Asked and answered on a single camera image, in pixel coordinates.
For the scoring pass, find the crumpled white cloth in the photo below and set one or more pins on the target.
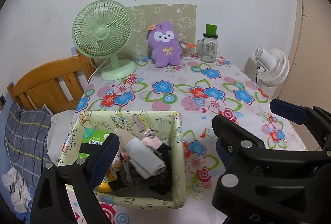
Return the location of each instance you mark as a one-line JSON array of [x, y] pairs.
[[18, 190]]

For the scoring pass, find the grey plaid pillow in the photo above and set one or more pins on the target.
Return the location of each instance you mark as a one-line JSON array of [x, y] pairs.
[[26, 135]]

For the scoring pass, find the colourful cartoon packet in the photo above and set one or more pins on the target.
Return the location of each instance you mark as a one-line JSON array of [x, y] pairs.
[[114, 179]]

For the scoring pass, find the green tissue pack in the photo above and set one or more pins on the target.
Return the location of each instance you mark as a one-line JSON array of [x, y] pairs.
[[91, 142]]

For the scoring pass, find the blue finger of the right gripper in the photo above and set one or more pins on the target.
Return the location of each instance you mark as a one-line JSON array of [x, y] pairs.
[[315, 119]]

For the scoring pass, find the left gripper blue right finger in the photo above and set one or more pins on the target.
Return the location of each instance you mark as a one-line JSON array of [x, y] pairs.
[[260, 185]]

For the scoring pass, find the white floor fan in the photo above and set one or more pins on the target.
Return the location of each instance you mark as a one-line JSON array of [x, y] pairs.
[[275, 66]]

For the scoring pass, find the floral tablecloth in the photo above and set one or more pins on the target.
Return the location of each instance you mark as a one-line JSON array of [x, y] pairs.
[[198, 91]]

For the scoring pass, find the small cup orange item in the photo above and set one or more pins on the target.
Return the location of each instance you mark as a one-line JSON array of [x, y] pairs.
[[187, 50]]

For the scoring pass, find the green desk fan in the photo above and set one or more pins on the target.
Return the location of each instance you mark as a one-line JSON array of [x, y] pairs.
[[100, 31]]

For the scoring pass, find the dark grey gloves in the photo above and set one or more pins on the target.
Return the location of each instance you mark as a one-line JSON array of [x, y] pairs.
[[161, 183]]

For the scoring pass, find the pink cat wet wipes pack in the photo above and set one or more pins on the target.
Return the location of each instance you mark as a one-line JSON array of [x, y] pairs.
[[149, 138]]

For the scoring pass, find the yellow fabric storage box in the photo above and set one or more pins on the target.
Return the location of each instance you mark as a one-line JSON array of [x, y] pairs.
[[168, 125]]

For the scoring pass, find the beige white socks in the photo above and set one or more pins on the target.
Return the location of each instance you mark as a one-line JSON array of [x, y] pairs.
[[143, 159]]

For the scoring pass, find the beige wardrobe door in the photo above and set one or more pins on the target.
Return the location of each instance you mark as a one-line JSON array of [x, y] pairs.
[[308, 82]]

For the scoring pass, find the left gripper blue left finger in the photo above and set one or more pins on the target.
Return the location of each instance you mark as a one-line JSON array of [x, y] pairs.
[[51, 203]]

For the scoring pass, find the glass jar green lid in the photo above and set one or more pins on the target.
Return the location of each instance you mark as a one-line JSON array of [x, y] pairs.
[[207, 46]]

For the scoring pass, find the purple plush toy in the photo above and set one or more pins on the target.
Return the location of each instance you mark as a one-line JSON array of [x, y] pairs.
[[164, 44]]

